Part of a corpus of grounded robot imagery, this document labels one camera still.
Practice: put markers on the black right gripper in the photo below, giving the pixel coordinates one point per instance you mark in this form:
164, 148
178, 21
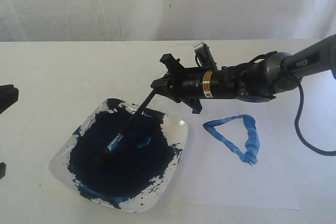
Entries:
190, 85

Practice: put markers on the black paintbrush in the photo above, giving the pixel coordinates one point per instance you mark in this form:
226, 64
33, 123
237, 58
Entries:
134, 121

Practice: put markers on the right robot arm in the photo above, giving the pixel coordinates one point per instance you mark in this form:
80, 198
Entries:
256, 81

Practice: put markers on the white square paint plate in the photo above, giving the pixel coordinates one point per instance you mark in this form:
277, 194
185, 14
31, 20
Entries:
133, 176

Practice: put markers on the white paper sheet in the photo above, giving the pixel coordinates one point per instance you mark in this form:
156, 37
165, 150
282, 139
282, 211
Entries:
213, 175

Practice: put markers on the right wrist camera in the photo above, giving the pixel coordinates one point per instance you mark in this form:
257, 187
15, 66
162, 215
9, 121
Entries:
204, 58

